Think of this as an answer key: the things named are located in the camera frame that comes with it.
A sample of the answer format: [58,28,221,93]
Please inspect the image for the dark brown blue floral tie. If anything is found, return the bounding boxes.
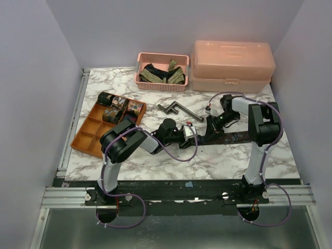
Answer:
[198,131,251,146]

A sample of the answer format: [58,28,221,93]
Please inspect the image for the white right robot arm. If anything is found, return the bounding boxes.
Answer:
[205,92,284,203]

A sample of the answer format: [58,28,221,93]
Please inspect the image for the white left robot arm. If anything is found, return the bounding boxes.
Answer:
[97,118,200,205]

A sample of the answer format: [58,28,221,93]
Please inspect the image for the navy maroon striped rolled tie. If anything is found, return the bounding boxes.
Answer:
[124,113,138,123]

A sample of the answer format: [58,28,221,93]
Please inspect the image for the colourful patterned rolled tie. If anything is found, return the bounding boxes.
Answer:
[127,100,144,116]

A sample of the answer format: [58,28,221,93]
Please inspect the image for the gold floral rolled tie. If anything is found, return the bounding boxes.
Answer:
[102,107,123,125]

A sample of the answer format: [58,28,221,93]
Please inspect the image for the grey floral rolled tie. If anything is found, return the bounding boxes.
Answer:
[111,96,129,109]

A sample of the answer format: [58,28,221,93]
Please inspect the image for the olive green patterned tie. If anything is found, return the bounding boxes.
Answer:
[139,60,186,85]

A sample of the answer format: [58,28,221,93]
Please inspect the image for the pink plastic storage box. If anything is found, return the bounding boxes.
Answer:
[190,40,275,93]

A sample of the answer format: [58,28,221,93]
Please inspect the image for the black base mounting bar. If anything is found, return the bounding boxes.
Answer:
[53,178,270,217]

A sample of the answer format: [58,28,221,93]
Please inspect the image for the pink plastic basket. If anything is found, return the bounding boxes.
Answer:
[134,52,189,92]

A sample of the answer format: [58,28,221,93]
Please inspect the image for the black tie in basket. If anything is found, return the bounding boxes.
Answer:
[141,63,188,86]

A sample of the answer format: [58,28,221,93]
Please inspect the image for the dark green rolled tie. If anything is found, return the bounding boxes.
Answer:
[97,92,114,107]

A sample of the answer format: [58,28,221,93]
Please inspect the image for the orange wooden divided tray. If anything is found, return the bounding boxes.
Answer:
[71,96,146,158]

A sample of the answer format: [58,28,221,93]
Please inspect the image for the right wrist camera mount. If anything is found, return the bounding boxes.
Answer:
[205,104,219,117]

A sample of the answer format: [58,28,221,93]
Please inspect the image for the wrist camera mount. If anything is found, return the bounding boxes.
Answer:
[205,104,219,117]
[183,125,197,140]

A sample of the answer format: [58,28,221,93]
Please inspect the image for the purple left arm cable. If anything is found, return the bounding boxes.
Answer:
[97,124,199,229]

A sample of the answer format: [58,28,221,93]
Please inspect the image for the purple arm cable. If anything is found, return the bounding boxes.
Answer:
[97,124,199,229]
[207,92,293,227]

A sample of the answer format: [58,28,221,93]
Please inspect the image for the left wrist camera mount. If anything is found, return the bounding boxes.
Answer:
[183,125,197,140]

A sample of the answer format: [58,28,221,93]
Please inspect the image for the dark metal crank handle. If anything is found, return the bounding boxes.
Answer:
[157,102,204,122]

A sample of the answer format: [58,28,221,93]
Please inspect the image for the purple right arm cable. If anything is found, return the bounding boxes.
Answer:
[207,92,293,227]

